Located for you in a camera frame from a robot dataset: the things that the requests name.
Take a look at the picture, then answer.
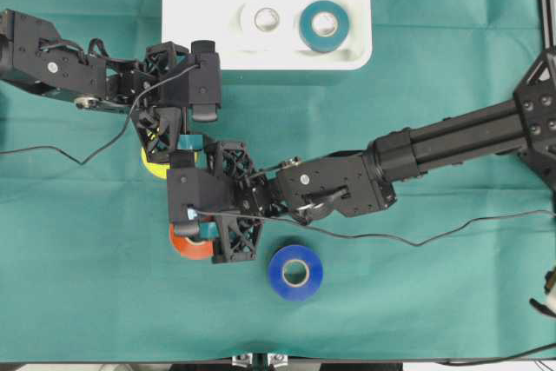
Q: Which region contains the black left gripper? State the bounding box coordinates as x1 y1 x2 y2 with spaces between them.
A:
129 42 216 165

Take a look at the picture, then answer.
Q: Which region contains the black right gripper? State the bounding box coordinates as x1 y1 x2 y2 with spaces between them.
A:
199 141 276 263

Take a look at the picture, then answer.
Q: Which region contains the yellow tape roll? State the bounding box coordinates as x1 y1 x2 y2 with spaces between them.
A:
141 149 200 180

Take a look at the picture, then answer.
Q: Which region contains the red tape roll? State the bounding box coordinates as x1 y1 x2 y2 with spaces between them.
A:
169 223 214 260

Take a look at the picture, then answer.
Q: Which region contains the white tape roll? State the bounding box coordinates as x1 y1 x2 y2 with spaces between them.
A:
240 0 293 50

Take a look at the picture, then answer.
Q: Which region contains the teal tape roll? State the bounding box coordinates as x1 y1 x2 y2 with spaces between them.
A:
299 0 350 53

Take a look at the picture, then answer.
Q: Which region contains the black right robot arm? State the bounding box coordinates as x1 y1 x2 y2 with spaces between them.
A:
199 47 555 228

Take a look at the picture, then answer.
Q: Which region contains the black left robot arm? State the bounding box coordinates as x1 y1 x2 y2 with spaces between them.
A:
1 9 222 163

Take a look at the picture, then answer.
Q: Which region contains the blue tape roll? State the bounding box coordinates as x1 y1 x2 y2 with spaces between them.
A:
268 245 324 301

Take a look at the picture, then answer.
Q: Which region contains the green table cloth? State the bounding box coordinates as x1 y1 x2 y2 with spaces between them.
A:
1 0 555 362

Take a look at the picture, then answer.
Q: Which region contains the white object at right edge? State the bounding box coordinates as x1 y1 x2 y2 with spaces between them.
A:
529 268 555 318

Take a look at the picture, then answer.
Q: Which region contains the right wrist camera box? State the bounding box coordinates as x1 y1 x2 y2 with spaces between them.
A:
167 150 234 237

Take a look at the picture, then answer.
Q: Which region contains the black left camera cable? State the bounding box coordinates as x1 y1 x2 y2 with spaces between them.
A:
0 64 199 166

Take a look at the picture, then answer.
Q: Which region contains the black camera cable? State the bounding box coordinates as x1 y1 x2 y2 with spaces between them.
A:
195 209 556 247
0 64 199 166

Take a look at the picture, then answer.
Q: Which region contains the black right camera cable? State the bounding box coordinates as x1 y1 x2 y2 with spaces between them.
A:
195 209 556 247

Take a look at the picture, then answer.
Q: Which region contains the metal bracket at table edge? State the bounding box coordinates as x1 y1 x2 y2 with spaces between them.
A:
231 353 288 370

